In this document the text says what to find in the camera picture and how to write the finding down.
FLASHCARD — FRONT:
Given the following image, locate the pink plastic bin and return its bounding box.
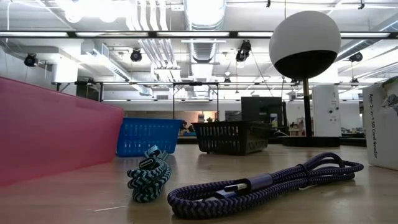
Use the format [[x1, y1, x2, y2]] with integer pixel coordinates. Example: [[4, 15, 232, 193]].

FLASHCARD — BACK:
[[0, 76, 124, 187]]

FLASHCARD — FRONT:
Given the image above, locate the black plastic basket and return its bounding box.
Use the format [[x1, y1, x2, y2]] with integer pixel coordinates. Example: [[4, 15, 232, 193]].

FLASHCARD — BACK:
[[191, 120, 273, 156]]

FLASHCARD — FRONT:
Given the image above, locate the white card reader box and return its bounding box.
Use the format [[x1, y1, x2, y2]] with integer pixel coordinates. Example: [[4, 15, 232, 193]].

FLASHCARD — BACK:
[[362, 76, 398, 171]]

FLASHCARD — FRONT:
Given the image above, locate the purple braided cable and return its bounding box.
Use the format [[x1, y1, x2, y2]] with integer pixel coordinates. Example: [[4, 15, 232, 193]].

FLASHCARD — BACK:
[[167, 151, 364, 220]]

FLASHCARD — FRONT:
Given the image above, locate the black ceiling camera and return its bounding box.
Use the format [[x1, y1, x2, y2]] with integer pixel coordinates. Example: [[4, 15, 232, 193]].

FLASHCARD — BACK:
[[235, 40, 252, 63], [130, 48, 143, 62], [348, 51, 364, 63], [24, 52, 39, 68]]

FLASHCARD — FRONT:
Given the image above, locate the white black globe lamp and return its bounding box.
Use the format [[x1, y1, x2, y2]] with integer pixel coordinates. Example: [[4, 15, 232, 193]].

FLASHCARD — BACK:
[[269, 11, 342, 149]]

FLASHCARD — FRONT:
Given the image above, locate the blue plastic basket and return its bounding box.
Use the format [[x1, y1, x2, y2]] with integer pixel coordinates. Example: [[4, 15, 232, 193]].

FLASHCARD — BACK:
[[116, 117, 183, 158]]

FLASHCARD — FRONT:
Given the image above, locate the black computer monitor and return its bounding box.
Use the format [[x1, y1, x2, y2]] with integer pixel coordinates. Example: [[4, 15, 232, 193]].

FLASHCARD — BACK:
[[241, 96, 283, 128]]

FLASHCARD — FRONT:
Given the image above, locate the white pillar cabinet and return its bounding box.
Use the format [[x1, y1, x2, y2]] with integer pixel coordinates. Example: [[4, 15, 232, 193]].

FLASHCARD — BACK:
[[312, 85, 342, 138]]

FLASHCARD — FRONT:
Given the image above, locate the teal black braided cable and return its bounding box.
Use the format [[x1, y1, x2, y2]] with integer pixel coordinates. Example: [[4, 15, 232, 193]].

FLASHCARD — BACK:
[[126, 145, 172, 203]]

